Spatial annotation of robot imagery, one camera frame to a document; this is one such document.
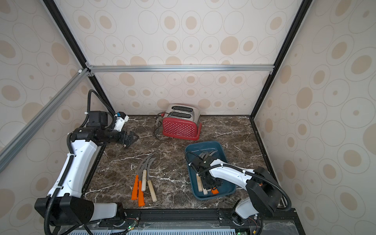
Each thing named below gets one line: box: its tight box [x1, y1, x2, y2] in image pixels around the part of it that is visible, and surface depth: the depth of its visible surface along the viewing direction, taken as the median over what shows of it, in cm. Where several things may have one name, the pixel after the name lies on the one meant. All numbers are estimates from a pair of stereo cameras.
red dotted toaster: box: [162, 103, 203, 141], surface depth 99 cm
